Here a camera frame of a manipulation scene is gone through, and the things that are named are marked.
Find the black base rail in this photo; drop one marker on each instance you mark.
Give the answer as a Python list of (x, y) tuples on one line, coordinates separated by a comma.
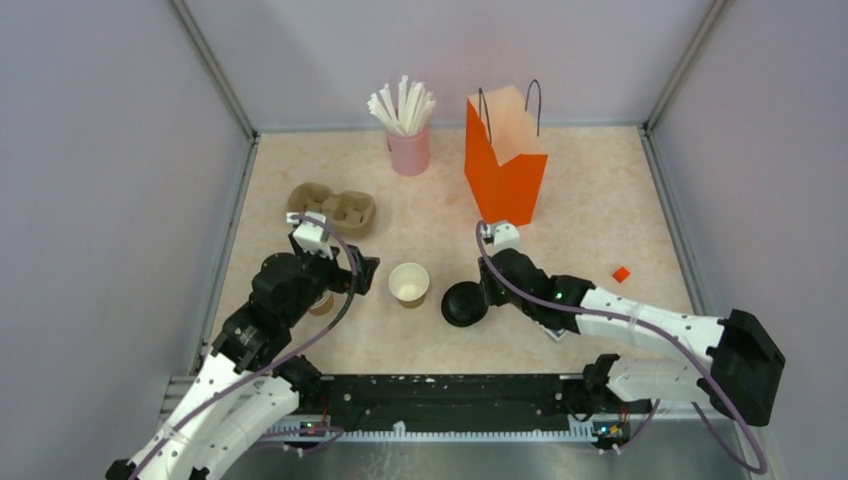
[(448, 403)]

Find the pink straw holder cup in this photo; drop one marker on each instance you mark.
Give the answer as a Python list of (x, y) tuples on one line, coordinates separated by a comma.
[(409, 155)]

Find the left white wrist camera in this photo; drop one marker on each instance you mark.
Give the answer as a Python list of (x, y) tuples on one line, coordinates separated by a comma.
[(309, 234)]

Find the stack of black cup lids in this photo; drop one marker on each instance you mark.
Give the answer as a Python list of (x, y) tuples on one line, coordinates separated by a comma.
[(464, 304)]

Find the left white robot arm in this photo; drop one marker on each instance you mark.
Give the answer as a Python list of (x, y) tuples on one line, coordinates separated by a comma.
[(240, 391)]

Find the brown pulp cup carrier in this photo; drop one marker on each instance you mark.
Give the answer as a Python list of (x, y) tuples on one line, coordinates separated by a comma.
[(351, 213)]

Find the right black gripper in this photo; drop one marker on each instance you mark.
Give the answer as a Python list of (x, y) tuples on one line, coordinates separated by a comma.
[(488, 283)]

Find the stack of brown paper cups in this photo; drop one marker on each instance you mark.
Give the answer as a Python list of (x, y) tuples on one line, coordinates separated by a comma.
[(323, 305)]

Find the small red cube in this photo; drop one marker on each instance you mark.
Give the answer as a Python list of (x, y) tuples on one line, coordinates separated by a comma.
[(621, 274)]

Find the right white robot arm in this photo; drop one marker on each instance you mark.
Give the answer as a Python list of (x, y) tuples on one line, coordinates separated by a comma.
[(730, 362)]

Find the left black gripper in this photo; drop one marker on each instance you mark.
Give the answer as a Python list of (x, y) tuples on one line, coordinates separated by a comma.
[(342, 275)]

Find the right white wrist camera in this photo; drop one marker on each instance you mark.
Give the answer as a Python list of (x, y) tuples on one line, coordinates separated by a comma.
[(500, 236)]

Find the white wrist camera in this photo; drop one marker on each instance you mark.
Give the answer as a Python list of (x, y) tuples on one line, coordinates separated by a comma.
[(309, 234), (500, 236)]

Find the single brown paper cup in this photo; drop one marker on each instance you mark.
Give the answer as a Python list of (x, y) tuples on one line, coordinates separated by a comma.
[(409, 283)]

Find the orange paper bag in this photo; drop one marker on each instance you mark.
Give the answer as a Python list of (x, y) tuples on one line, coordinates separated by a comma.
[(504, 159)]

